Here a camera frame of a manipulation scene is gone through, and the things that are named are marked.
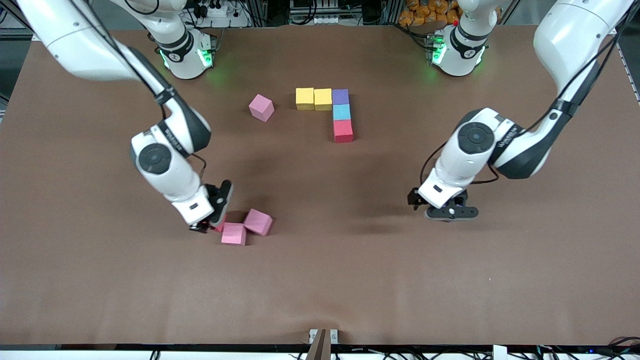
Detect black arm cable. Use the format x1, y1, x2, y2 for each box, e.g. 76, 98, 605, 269
419, 141, 501, 187
191, 153, 208, 187

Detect metal bracket with post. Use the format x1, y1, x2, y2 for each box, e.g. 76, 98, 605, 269
306, 328, 339, 360

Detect brown table cover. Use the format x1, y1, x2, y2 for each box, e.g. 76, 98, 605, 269
0, 24, 640, 347

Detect aluminium table edge rail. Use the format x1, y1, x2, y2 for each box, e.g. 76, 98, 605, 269
617, 42, 640, 105

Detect light pink foam cube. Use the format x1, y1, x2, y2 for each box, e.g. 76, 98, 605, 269
249, 93, 275, 123
243, 208, 274, 237

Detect yellow foam cube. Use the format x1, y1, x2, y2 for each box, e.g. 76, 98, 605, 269
295, 87, 316, 111
314, 88, 334, 112

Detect bag of oranges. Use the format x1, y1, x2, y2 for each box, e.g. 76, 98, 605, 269
398, 0, 463, 27

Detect white power strip with plugs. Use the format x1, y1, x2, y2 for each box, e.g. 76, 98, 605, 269
192, 0, 251, 29

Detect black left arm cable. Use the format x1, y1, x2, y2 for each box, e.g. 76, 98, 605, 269
419, 141, 501, 187

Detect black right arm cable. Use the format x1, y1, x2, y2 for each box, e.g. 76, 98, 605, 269
191, 153, 208, 187

